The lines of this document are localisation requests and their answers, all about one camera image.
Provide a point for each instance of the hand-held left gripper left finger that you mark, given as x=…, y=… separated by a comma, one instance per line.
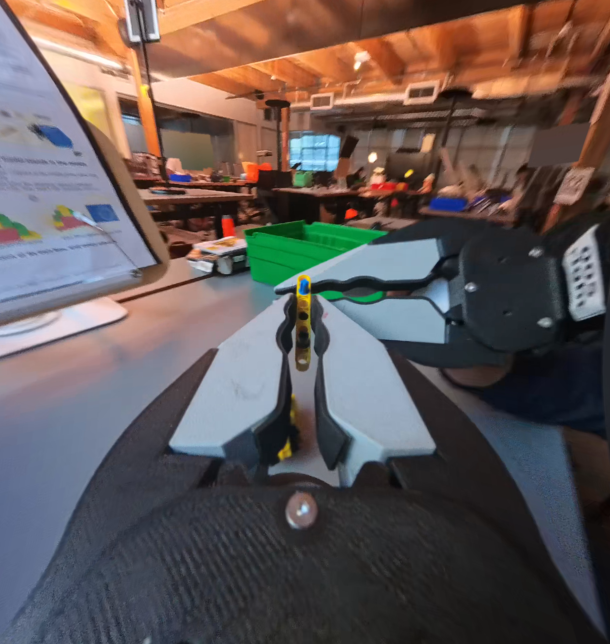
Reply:
x=234, y=397

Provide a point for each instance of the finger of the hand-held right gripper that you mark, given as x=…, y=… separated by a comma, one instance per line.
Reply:
x=405, y=319
x=385, y=261

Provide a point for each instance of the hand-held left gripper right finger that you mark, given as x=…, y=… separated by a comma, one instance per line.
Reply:
x=375, y=397

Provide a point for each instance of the yellow lego model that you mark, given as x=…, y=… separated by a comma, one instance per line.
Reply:
x=288, y=435

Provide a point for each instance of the yellow lego beam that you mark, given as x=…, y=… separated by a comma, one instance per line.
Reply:
x=303, y=334

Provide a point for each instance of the green plastic bin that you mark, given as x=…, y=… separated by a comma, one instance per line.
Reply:
x=284, y=251

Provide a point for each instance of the person's right forearm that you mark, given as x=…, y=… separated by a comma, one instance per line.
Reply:
x=546, y=397

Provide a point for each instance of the lego set box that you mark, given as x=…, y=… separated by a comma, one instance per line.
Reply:
x=224, y=265

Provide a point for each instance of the lego instruction booklet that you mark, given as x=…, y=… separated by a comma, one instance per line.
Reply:
x=219, y=245

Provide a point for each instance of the person's right hand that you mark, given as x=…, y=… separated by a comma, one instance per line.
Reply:
x=476, y=376

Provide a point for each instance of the wooden table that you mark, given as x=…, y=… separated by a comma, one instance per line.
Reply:
x=345, y=195
x=194, y=197

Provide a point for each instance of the small blue bin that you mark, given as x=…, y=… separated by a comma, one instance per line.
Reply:
x=448, y=204

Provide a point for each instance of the small green bin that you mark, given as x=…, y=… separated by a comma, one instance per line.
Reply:
x=302, y=178

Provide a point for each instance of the paper notice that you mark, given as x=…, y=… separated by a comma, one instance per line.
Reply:
x=574, y=185

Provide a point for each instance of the window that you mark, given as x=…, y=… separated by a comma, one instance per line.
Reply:
x=315, y=151

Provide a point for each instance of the red plastic container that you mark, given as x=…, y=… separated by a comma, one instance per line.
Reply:
x=228, y=226

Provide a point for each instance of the black floor lamp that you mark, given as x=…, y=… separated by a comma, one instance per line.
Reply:
x=277, y=131

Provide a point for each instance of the white air vent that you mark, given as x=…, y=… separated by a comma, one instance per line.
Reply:
x=422, y=92
x=322, y=100

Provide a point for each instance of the instruction sign stand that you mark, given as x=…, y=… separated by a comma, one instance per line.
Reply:
x=43, y=201

